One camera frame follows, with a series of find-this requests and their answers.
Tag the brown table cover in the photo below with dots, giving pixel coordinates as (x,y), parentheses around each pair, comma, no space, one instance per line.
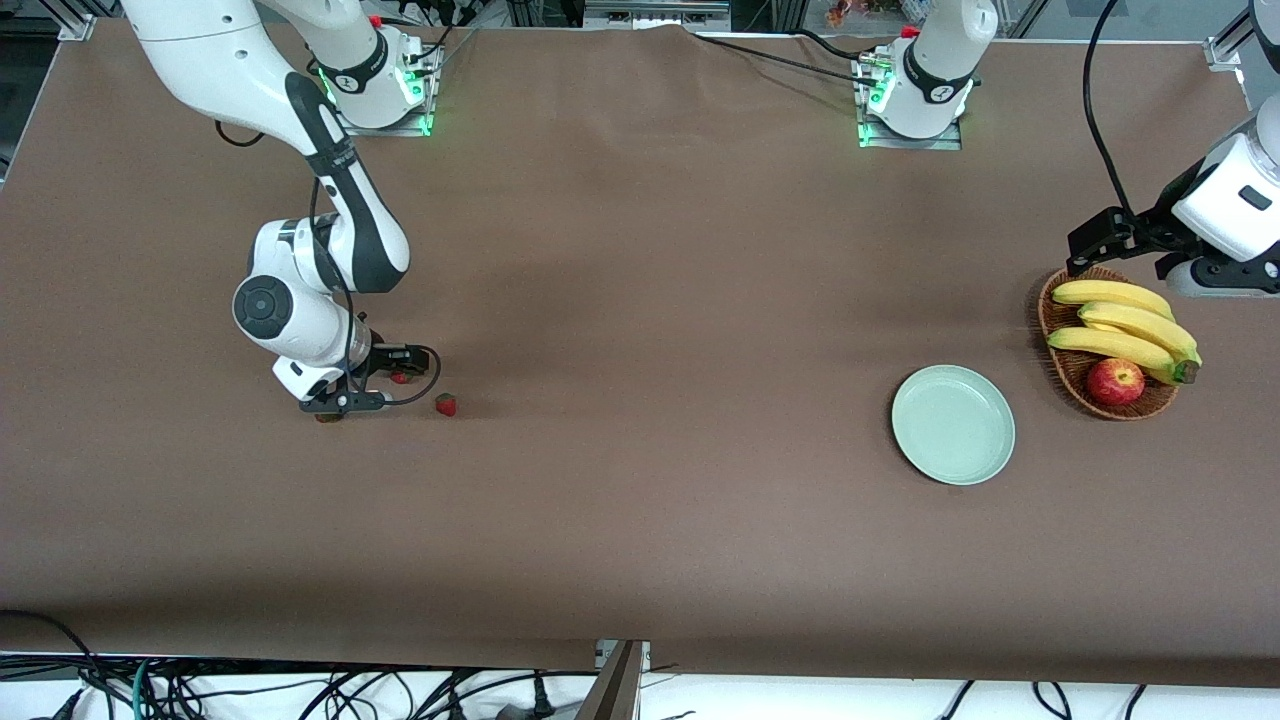
(640,300)

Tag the aluminium frame profile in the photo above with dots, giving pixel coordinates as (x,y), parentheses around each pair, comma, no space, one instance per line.
(80,28)
(1222,52)

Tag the brown wicker basket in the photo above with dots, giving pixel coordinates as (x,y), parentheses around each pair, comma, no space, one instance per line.
(1075,375)

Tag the light green plate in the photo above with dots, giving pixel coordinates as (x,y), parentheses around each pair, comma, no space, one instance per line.
(953,425)

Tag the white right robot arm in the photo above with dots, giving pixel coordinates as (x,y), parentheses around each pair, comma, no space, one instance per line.
(200,60)

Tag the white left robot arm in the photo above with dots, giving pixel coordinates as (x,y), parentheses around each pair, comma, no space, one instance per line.
(940,60)

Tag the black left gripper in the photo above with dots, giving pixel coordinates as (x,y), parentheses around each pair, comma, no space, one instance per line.
(1160,222)

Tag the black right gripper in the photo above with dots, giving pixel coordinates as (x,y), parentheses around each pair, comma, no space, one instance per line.
(384,357)

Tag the aluminium beam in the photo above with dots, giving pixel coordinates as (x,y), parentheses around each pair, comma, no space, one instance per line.
(612,690)

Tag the grey metal rail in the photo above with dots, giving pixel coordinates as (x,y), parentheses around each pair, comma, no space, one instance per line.
(655,15)

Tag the red apple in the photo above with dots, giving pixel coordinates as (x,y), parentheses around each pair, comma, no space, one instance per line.
(1115,382)

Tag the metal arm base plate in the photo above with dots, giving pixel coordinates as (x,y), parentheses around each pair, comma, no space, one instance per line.
(400,128)
(945,143)

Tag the yellow banana bunch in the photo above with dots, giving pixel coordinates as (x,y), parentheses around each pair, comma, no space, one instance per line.
(1130,320)

